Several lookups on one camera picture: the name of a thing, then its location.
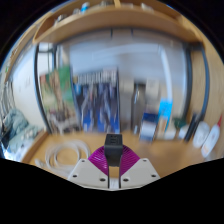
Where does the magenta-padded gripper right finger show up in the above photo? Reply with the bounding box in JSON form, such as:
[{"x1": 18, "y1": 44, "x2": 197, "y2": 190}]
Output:
[{"x1": 114, "y1": 145, "x2": 161, "y2": 190}]

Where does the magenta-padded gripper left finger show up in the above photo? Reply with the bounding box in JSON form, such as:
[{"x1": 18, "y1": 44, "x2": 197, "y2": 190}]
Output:
[{"x1": 67, "y1": 145, "x2": 113, "y2": 191}]

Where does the black charger block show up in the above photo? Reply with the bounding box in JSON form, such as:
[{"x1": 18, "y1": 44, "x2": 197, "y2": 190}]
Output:
[{"x1": 104, "y1": 133, "x2": 124, "y2": 168}]

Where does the small blue carton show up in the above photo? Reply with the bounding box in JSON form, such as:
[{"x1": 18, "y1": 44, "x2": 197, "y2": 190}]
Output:
[{"x1": 139, "y1": 112, "x2": 159, "y2": 143}]

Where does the tall light-blue box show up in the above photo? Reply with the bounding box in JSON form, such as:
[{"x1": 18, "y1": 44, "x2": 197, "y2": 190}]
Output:
[{"x1": 156, "y1": 98, "x2": 174, "y2": 139}]

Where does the green round container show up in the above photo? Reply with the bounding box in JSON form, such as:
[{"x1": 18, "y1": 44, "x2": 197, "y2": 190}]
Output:
[{"x1": 173, "y1": 117, "x2": 188, "y2": 131}]

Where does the dark clear water bottle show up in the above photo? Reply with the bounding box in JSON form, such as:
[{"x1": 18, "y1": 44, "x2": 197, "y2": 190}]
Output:
[{"x1": 131, "y1": 83, "x2": 147, "y2": 134}]

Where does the blue robot model box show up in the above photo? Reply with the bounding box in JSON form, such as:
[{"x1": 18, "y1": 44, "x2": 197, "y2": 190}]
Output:
[{"x1": 73, "y1": 68, "x2": 121, "y2": 134}]

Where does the white printed mug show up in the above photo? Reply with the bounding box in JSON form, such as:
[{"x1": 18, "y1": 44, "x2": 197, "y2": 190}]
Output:
[{"x1": 192, "y1": 120, "x2": 211, "y2": 149}]

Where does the green toy figure box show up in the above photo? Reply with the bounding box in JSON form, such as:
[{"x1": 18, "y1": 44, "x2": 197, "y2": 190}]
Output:
[{"x1": 39, "y1": 65, "x2": 83, "y2": 134}]

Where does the white red-capped lotion bottle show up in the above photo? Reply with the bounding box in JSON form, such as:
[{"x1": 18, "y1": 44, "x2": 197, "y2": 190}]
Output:
[{"x1": 201, "y1": 114, "x2": 224, "y2": 159}]

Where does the white cardboard box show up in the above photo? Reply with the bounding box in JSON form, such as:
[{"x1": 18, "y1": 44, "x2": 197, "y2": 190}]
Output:
[{"x1": 145, "y1": 78, "x2": 161, "y2": 114}]

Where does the bed with green bedding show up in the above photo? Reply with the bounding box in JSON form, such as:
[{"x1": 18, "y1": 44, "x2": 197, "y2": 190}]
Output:
[{"x1": 0, "y1": 108, "x2": 46, "y2": 158}]

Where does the white desk lamp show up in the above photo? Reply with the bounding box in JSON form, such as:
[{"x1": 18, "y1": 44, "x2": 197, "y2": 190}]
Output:
[{"x1": 93, "y1": 46, "x2": 179, "y2": 141}]

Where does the wooden shelf unit with items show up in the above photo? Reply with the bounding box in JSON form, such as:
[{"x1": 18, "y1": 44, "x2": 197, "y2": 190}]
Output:
[{"x1": 32, "y1": 0, "x2": 201, "y2": 46}]

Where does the white coiled power cable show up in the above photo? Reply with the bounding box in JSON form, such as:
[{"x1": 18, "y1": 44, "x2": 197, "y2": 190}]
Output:
[{"x1": 34, "y1": 139, "x2": 91, "y2": 178}]

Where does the grey metal desk frame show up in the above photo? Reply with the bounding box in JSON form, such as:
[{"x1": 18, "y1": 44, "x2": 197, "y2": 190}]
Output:
[{"x1": 33, "y1": 41, "x2": 211, "y2": 134}]

